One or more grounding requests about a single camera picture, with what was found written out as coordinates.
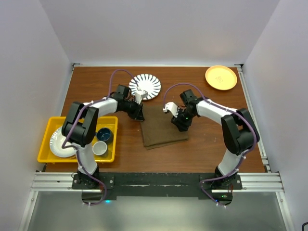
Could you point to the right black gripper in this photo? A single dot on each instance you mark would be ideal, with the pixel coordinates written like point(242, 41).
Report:
point(182, 126)

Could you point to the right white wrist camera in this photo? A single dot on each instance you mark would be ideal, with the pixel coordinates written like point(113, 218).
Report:
point(172, 108)

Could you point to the aluminium frame rail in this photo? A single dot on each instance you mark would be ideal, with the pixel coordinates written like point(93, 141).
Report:
point(246, 182)

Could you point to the yellow plastic bin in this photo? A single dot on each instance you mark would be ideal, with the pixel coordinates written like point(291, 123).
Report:
point(45, 154)

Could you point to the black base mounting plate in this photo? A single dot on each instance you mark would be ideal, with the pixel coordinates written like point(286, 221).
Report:
point(200, 185)

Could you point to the white blue striped plate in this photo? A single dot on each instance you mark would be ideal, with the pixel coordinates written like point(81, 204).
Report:
point(147, 82)

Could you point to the orange plate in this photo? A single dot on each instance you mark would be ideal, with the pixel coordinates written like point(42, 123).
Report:
point(221, 77)

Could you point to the brown cloth napkin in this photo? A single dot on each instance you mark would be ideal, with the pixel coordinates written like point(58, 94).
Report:
point(157, 129)

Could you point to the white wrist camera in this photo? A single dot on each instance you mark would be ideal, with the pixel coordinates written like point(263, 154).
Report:
point(172, 108)
point(139, 95)

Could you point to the dark blue mug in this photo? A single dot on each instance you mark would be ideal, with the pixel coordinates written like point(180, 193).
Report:
point(105, 135)

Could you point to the white paper plate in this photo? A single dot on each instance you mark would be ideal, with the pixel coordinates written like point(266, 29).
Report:
point(56, 142)

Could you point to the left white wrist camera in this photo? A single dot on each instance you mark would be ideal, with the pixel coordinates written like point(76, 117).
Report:
point(139, 95)

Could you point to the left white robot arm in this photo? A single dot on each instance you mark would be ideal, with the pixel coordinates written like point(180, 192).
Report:
point(80, 125)

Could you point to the white grey mug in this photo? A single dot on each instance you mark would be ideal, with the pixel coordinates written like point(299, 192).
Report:
point(100, 148)

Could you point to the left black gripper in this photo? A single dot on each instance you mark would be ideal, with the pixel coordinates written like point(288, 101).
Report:
point(137, 114)

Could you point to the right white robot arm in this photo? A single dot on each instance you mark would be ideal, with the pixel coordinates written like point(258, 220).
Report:
point(239, 131)

